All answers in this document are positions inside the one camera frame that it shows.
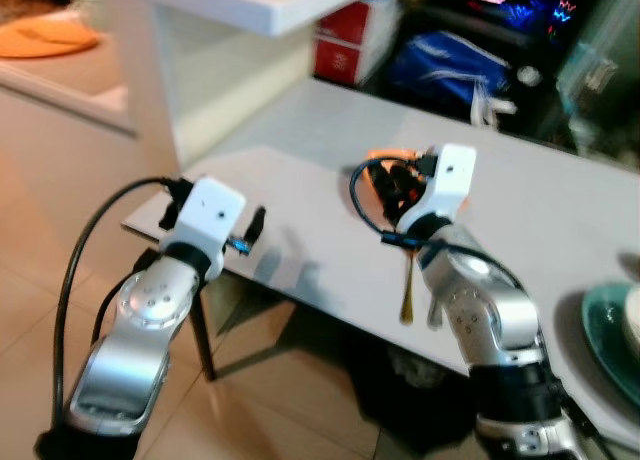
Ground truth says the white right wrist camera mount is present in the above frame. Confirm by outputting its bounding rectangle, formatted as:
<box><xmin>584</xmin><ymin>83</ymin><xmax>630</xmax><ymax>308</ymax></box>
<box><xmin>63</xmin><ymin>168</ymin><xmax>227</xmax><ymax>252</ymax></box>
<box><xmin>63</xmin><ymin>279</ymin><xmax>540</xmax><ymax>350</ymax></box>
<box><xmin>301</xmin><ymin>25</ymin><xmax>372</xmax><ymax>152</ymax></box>
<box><xmin>396</xmin><ymin>144</ymin><xmax>478</xmax><ymax>231</ymax></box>

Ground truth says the blue bag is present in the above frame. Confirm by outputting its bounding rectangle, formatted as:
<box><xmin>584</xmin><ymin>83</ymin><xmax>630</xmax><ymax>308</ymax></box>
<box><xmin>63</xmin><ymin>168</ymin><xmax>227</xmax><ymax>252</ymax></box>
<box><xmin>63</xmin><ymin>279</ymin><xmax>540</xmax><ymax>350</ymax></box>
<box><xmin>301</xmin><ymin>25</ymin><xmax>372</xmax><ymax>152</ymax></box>
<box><xmin>388</xmin><ymin>30</ymin><xmax>513</xmax><ymax>111</ymax></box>

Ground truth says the dark table leg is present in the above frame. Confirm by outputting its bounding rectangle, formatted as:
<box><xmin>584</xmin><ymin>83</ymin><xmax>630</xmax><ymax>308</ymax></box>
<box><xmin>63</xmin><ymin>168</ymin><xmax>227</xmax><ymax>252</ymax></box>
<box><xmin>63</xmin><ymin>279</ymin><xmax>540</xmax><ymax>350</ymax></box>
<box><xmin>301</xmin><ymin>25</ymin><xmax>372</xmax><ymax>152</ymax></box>
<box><xmin>188</xmin><ymin>288</ymin><xmax>218</xmax><ymax>383</ymax></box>

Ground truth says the computer with coloured lights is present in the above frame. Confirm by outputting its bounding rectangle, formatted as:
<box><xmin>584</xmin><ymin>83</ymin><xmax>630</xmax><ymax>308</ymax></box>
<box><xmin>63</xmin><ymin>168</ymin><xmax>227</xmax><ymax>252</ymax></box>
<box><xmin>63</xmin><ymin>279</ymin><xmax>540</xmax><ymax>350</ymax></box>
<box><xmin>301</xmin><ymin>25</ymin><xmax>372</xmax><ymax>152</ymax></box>
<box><xmin>438</xmin><ymin>0</ymin><xmax>593</xmax><ymax>43</ymax></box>

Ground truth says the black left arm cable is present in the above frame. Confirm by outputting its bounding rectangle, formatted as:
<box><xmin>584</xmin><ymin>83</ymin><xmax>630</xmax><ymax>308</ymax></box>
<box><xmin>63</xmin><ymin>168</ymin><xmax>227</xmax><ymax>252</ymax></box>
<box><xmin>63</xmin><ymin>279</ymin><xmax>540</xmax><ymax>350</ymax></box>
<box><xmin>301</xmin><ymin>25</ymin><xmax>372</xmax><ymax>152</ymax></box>
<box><xmin>50</xmin><ymin>176</ymin><xmax>193</xmax><ymax>431</ymax></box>

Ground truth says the orange plate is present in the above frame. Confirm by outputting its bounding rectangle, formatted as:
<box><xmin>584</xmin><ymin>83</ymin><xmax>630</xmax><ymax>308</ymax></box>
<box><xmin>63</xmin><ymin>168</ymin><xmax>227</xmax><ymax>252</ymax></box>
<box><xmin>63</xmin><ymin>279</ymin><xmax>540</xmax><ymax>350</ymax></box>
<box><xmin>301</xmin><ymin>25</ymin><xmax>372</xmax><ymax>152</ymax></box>
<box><xmin>362</xmin><ymin>147</ymin><xmax>433</xmax><ymax>203</ymax></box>

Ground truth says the teal plate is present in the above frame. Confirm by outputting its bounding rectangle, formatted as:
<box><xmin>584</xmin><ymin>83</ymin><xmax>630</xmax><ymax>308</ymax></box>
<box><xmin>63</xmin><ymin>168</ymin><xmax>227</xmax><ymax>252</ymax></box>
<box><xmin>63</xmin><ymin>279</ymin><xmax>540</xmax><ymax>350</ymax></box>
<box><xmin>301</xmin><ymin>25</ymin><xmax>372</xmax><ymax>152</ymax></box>
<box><xmin>582</xmin><ymin>282</ymin><xmax>640</xmax><ymax>409</ymax></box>

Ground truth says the white bowl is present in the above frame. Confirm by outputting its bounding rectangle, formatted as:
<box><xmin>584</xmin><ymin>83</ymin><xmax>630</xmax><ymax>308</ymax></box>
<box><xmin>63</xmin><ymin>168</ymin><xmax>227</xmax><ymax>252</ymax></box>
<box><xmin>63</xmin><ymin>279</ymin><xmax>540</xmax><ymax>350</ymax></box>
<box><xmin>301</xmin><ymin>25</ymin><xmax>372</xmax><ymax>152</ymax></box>
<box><xmin>624</xmin><ymin>288</ymin><xmax>640</xmax><ymax>349</ymax></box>

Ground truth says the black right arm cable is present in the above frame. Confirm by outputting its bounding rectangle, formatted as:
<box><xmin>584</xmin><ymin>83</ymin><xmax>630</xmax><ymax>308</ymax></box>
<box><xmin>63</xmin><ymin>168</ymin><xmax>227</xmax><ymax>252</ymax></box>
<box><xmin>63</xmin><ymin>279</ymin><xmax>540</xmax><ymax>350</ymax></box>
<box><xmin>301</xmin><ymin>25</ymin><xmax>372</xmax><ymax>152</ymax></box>
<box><xmin>349</xmin><ymin>158</ymin><xmax>525</xmax><ymax>293</ymax></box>

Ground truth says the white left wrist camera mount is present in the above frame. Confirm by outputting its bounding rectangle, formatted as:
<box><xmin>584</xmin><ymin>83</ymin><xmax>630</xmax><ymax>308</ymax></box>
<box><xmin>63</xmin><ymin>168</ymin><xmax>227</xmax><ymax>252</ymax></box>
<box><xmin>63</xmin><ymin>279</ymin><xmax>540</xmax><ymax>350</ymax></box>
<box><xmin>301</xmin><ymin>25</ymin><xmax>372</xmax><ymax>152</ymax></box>
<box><xmin>160</xmin><ymin>177</ymin><xmax>248</xmax><ymax>257</ymax></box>

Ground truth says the orange cushion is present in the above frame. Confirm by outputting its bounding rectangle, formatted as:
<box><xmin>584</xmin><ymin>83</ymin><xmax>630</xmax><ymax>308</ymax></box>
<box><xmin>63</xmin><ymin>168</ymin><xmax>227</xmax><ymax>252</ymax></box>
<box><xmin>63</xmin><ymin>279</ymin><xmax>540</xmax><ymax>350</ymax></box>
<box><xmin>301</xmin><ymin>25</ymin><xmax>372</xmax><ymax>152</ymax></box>
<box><xmin>0</xmin><ymin>15</ymin><xmax>103</xmax><ymax>60</ymax></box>

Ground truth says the red and white box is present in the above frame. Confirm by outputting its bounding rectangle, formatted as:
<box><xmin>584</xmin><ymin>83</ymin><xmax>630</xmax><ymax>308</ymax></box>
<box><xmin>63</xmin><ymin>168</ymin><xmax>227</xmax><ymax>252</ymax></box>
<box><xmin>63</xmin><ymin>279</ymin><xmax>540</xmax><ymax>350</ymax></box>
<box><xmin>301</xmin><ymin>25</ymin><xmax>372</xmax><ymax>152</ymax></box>
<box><xmin>312</xmin><ymin>0</ymin><xmax>403</xmax><ymax>88</ymax></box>

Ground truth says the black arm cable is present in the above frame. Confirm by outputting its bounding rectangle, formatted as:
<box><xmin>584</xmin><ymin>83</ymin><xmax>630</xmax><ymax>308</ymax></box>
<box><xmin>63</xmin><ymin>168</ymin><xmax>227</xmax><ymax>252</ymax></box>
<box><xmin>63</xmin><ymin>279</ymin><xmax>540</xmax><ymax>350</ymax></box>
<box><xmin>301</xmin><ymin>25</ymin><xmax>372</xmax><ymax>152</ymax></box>
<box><xmin>50</xmin><ymin>176</ymin><xmax>193</xmax><ymax>431</ymax></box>
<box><xmin>349</xmin><ymin>158</ymin><xmax>525</xmax><ymax>293</ymax></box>

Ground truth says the white counter slab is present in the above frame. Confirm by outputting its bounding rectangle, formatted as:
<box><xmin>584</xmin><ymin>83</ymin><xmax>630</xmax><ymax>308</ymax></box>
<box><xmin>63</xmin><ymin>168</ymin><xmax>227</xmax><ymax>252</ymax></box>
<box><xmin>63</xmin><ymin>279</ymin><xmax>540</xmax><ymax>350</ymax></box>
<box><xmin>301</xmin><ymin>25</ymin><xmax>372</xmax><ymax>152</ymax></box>
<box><xmin>98</xmin><ymin>0</ymin><xmax>396</xmax><ymax>38</ymax></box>

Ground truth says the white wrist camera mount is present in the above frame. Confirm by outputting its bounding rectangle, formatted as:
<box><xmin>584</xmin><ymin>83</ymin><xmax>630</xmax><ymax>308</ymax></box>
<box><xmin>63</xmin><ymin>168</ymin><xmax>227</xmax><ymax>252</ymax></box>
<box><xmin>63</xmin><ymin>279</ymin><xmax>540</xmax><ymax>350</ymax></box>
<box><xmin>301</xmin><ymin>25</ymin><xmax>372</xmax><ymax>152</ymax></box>
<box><xmin>396</xmin><ymin>144</ymin><xmax>478</xmax><ymax>231</ymax></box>
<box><xmin>160</xmin><ymin>177</ymin><xmax>248</xmax><ymax>257</ymax></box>

